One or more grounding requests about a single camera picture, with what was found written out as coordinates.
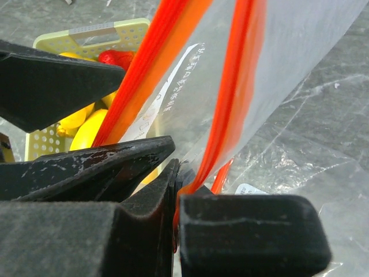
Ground yellow bell pepper toy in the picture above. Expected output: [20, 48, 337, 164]
[59, 52, 96, 62]

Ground yellow banana bunch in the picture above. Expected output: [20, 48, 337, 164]
[56, 91, 118, 138]

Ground red strawberry toy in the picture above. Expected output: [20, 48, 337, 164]
[97, 50, 135, 71]

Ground pale green plastic basket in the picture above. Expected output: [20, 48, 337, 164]
[24, 18, 150, 161]

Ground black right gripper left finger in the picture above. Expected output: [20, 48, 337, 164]
[1, 136, 179, 276]

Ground clear zip bag red zipper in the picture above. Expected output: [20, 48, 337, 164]
[94, 1, 368, 276]

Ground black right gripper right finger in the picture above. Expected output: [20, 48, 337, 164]
[179, 193, 332, 276]

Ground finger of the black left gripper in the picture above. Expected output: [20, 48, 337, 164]
[1, 40, 125, 133]

